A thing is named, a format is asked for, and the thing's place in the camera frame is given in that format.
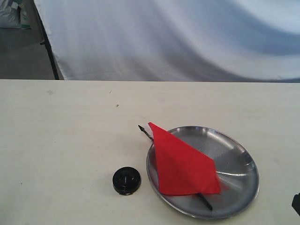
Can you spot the white backdrop cloth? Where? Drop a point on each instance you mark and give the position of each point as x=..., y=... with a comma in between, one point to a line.
x=174, y=40

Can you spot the black backdrop stand pole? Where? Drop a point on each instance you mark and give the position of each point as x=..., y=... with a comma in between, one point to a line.
x=48, y=47

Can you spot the round stainless steel plate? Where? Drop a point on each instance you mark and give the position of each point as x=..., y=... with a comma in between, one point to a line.
x=236, y=170

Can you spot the white sack in background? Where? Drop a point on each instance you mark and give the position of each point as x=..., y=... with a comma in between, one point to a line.
x=13, y=15

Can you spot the red flag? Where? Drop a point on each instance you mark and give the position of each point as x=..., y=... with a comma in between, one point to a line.
x=181, y=169

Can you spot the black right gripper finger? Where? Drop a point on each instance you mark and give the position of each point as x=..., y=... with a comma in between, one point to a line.
x=296, y=202

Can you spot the black round flag base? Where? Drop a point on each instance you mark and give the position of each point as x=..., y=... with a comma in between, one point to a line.
x=126, y=180

